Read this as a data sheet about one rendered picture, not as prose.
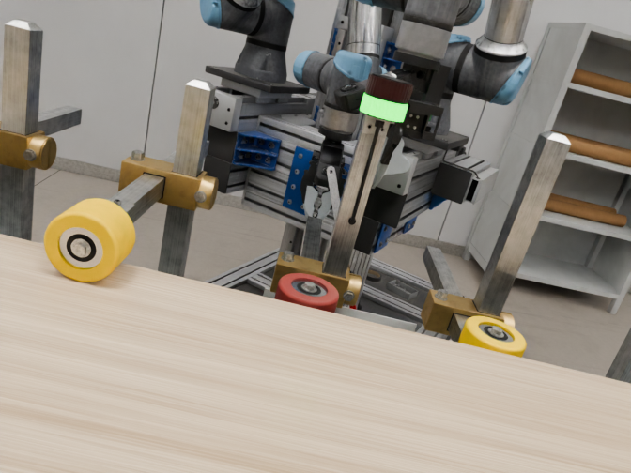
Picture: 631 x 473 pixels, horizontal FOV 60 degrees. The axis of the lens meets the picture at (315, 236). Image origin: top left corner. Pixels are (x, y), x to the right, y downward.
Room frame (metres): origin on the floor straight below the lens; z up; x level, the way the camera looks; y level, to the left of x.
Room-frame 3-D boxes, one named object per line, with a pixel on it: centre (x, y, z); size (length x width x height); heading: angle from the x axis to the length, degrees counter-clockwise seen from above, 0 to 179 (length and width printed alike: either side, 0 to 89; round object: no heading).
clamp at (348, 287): (0.78, -0.02, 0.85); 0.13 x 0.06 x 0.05; 93
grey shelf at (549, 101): (3.37, -1.48, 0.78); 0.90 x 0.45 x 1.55; 97
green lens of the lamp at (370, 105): (0.73, -0.04, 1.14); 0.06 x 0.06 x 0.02
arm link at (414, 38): (0.87, -0.08, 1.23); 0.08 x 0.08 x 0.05
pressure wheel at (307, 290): (0.63, -0.01, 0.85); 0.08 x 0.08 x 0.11
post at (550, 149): (0.79, -0.29, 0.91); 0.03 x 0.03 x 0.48; 3
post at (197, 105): (0.77, 0.21, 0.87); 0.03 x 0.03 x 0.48; 3
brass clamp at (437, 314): (0.79, -0.27, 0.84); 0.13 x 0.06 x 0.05; 93
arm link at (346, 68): (1.13, 0.02, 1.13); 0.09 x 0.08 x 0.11; 42
